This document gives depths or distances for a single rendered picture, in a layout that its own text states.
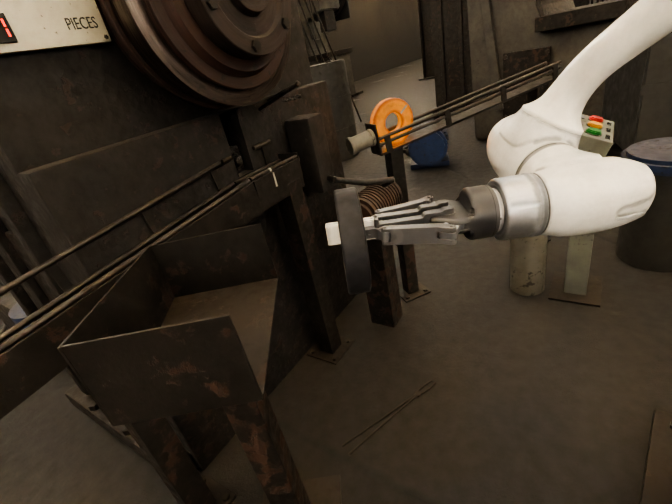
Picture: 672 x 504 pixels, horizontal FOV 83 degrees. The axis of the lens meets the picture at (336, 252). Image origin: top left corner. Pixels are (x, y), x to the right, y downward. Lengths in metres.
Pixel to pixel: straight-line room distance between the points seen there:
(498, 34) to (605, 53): 2.86
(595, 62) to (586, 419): 0.88
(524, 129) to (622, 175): 0.16
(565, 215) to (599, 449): 0.74
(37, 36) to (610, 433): 1.50
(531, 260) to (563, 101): 0.91
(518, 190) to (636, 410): 0.86
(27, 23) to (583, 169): 0.94
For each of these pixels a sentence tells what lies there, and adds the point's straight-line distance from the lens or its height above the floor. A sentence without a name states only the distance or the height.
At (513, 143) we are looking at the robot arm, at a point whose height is 0.77.
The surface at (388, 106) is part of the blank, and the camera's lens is 1.36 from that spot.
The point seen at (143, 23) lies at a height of 1.07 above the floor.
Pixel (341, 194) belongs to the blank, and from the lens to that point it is 0.52.
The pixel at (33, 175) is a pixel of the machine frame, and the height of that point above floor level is 0.87.
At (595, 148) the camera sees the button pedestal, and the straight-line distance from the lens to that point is 1.34.
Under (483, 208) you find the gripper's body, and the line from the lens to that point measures 0.54.
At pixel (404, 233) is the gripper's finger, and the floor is 0.72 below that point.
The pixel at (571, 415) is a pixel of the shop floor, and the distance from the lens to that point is 1.25.
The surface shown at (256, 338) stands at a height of 0.60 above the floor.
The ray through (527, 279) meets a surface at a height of 0.08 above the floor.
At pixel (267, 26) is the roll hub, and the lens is 1.01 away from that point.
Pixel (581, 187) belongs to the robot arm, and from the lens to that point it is 0.59.
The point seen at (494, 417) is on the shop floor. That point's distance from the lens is 1.21.
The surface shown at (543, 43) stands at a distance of 3.40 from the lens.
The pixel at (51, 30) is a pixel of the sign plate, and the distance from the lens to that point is 0.96.
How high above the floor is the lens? 0.95
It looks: 27 degrees down
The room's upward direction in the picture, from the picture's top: 13 degrees counter-clockwise
